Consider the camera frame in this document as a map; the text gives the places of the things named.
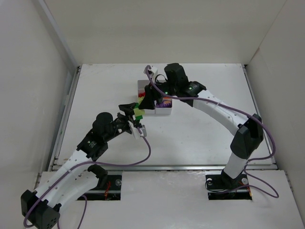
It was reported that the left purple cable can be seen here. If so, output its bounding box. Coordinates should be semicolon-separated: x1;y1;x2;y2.
23;124;152;229

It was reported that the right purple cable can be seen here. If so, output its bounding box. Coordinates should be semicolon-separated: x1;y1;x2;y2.
145;66;279;198

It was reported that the right white divided container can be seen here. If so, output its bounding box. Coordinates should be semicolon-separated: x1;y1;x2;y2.
155;97;173;115

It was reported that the green and lime lego cluster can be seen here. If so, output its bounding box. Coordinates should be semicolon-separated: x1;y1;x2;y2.
132;103;145;121

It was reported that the aluminium rail front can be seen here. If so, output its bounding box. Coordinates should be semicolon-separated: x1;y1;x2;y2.
106;164;278;171

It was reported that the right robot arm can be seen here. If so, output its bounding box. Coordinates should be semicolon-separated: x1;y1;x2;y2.
139;63;264;189

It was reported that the purple cable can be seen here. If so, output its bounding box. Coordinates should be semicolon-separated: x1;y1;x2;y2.
23;124;152;229
145;66;279;198

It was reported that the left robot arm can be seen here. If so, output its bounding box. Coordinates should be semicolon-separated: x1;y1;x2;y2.
20;103;146;229

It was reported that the purple curved lego brick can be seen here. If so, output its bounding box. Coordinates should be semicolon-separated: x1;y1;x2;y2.
163;100;172;106

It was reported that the red rounded lego brick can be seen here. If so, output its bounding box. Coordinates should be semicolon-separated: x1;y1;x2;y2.
138;93;145;98

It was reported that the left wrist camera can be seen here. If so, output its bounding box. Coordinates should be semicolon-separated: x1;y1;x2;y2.
128;121;147;139

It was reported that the left white divided container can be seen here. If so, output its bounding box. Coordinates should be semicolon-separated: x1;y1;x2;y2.
137;80;155;115

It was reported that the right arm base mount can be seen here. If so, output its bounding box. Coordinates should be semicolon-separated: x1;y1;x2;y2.
205;173;252;200

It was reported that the white divided container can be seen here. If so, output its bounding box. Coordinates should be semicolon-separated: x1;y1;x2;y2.
137;80;155;115
155;97;173;115

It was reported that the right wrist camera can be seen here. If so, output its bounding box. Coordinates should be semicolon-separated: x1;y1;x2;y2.
144;65;158;82

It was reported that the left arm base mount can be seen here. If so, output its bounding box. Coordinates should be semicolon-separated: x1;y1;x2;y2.
83;174;122;201

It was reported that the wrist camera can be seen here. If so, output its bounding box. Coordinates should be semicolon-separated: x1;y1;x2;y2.
144;65;158;82
128;121;147;139

